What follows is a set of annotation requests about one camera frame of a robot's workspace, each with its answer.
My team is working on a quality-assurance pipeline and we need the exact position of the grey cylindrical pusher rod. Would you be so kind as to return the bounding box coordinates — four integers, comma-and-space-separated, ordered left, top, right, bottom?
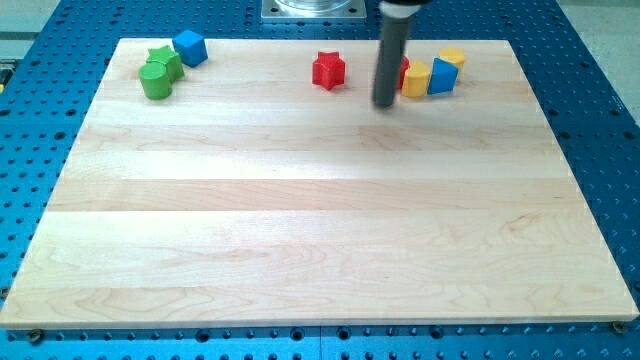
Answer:
372, 15, 412, 108

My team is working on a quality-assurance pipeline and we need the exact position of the black end effector mount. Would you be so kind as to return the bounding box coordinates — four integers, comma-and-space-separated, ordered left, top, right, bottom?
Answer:
379, 0, 430, 18

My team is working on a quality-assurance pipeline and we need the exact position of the red star block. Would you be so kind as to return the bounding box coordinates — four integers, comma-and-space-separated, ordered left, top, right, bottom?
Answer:
312, 51, 346, 91

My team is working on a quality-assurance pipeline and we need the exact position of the green star block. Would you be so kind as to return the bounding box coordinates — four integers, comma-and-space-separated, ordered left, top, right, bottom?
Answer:
146, 45, 184, 83

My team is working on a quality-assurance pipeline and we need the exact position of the red block behind rod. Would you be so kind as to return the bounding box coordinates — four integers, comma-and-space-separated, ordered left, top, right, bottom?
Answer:
397, 56, 410, 90

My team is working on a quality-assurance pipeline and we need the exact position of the yellow block front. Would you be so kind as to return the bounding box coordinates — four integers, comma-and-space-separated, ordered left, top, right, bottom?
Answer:
401, 61, 431, 98

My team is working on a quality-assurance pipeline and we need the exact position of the yellow block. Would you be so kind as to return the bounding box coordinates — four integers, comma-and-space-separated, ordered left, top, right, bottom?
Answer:
401, 61, 431, 98
438, 47, 466, 81

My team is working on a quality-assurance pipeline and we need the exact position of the yellow block rear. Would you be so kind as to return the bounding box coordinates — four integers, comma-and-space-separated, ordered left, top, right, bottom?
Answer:
438, 47, 466, 81

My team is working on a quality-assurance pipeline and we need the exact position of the blue cube block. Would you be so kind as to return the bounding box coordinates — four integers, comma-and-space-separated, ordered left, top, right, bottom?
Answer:
172, 30, 208, 68

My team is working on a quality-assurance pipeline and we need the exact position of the light wooden board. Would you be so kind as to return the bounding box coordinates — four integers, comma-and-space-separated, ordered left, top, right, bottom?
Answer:
1, 38, 639, 330

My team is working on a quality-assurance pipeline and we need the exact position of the green cylinder block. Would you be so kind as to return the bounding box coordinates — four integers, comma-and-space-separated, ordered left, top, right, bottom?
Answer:
138, 62, 172, 100

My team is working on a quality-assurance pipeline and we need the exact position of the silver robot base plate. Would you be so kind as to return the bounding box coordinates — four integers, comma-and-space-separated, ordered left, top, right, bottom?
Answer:
261, 0, 367, 20

